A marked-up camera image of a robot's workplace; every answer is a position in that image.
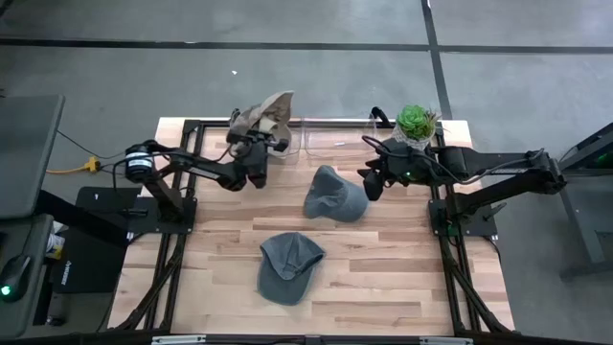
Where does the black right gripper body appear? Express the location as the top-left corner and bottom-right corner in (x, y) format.
(371, 138), (432, 189)

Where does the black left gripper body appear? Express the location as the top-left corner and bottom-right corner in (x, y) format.
(233, 139), (270, 190)

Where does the beige cloth cap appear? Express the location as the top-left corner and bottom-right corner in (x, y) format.
(229, 90), (296, 157)

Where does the grey baseball cap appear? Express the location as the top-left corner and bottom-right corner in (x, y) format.
(257, 232), (328, 307)
(303, 165), (371, 224)

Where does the green succulent in patterned pot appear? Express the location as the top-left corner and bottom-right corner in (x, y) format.
(391, 103), (443, 152)

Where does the small black box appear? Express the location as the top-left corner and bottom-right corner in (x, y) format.
(75, 185), (144, 218)

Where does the grey metal stand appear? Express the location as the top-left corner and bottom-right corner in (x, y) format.
(556, 121), (613, 282)

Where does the black computer case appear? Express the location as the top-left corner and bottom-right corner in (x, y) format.
(51, 226), (129, 295)

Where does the grey flat panel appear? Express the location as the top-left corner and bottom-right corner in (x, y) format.
(0, 93), (66, 220)

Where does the grey side desk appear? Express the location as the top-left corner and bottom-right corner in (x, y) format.
(0, 214), (55, 340)

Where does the black mouse with green light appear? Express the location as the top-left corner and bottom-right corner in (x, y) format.
(0, 253), (33, 304)

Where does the black aluminium table frame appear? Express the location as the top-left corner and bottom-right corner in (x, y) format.
(113, 117), (514, 337)

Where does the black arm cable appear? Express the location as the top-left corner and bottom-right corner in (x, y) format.
(360, 134), (548, 187)

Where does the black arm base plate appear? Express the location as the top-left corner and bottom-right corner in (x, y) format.
(125, 195), (198, 237)
(427, 196), (500, 239)

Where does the yellow power cable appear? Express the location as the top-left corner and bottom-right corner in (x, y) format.
(45, 156), (102, 175)

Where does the black floor cable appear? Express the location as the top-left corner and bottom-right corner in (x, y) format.
(56, 127), (126, 161)

